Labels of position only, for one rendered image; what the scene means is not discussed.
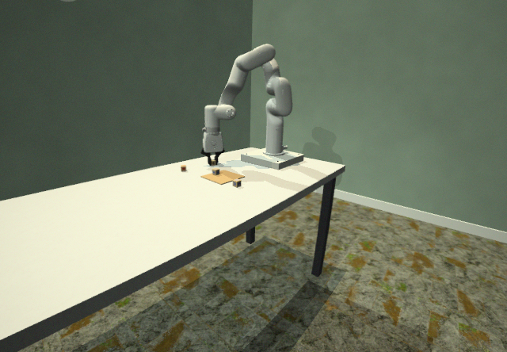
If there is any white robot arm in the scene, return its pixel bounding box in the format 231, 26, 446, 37
202, 44, 292, 156

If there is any tan flat mat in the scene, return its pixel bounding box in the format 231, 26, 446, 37
201, 170, 245, 185

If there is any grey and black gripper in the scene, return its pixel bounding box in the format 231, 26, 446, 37
200, 132, 225, 166

